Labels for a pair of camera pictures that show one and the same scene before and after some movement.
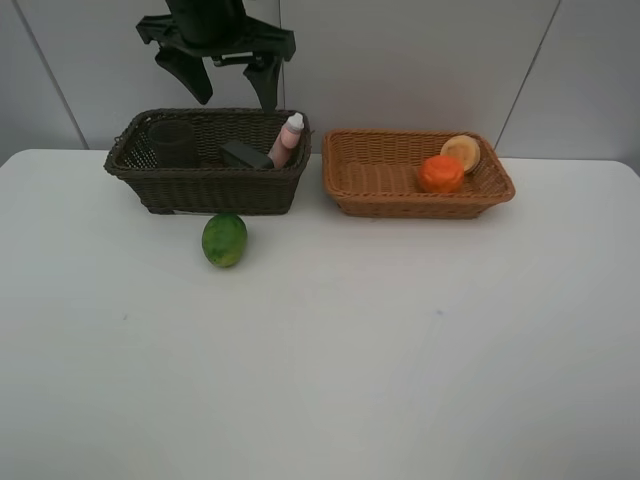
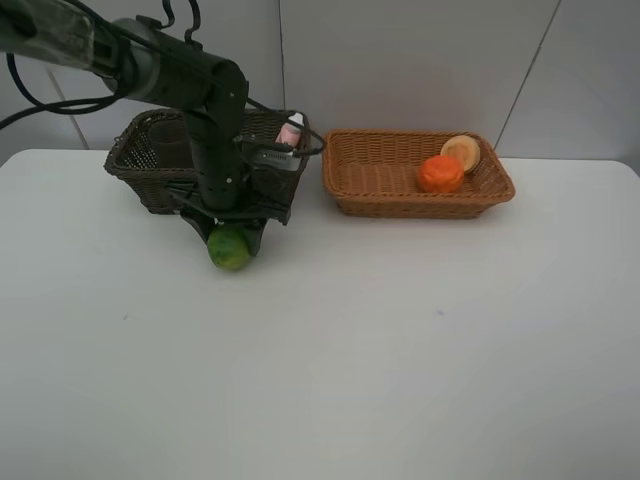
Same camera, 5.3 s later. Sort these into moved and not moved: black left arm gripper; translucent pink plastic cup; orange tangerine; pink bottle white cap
Moved: black left arm gripper
Not moved: translucent pink plastic cup; orange tangerine; pink bottle white cap
